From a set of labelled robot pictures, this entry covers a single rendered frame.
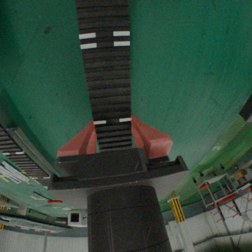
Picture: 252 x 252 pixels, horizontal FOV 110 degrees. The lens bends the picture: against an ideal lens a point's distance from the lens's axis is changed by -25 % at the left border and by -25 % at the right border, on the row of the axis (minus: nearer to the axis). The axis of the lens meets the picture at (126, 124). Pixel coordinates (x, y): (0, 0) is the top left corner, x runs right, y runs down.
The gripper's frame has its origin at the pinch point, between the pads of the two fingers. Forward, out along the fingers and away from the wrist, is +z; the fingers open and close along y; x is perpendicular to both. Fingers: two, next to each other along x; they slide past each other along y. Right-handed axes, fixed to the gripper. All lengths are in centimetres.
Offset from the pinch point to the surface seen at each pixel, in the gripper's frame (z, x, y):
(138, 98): 3.1, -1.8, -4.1
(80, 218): -2, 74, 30
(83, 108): 3.2, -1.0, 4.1
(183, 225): -47, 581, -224
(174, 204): 48, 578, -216
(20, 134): 2.5, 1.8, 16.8
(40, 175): 0.0, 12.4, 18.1
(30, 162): -0.1, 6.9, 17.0
